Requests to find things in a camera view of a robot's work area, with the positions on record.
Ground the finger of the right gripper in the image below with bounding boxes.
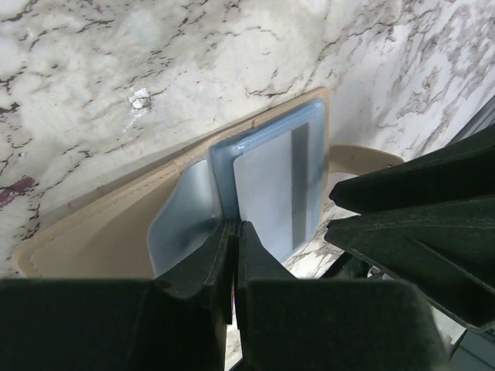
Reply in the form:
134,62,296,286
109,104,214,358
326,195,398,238
325,127,494,332

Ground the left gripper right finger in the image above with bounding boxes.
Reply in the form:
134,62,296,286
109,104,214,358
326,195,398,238
236,222,449,370

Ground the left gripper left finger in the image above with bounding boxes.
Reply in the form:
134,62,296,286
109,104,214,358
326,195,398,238
1,220,236,370

